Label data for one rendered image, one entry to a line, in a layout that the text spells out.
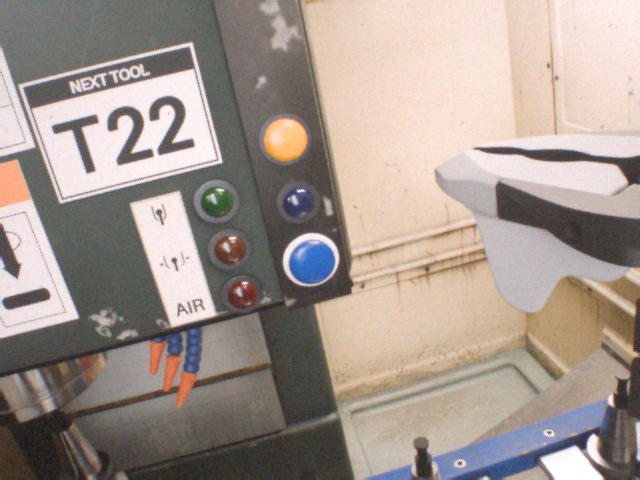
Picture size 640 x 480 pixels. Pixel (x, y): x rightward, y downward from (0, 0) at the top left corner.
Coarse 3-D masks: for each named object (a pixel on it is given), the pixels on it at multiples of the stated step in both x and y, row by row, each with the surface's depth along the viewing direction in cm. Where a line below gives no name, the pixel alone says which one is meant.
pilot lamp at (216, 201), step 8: (208, 192) 33; (216, 192) 33; (224, 192) 33; (200, 200) 33; (208, 200) 33; (216, 200) 33; (224, 200) 33; (232, 200) 34; (208, 208) 33; (216, 208) 33; (224, 208) 34; (216, 216) 34
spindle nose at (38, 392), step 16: (48, 368) 51; (64, 368) 52; (80, 368) 53; (96, 368) 56; (0, 384) 49; (16, 384) 49; (32, 384) 50; (48, 384) 51; (64, 384) 52; (80, 384) 54; (0, 400) 49; (16, 400) 50; (32, 400) 50; (48, 400) 51; (64, 400) 52; (0, 416) 50; (16, 416) 50; (32, 416) 51
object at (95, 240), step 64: (0, 0) 28; (64, 0) 28; (128, 0) 29; (192, 0) 30; (64, 64) 30; (128, 192) 33; (192, 192) 34; (256, 192) 34; (64, 256) 33; (128, 256) 34; (256, 256) 36; (128, 320) 36
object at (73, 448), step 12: (72, 420) 61; (60, 432) 59; (72, 432) 60; (60, 444) 60; (72, 444) 60; (84, 444) 61; (60, 456) 60; (72, 456) 60; (84, 456) 61; (96, 456) 63; (72, 468) 60; (84, 468) 61; (96, 468) 62
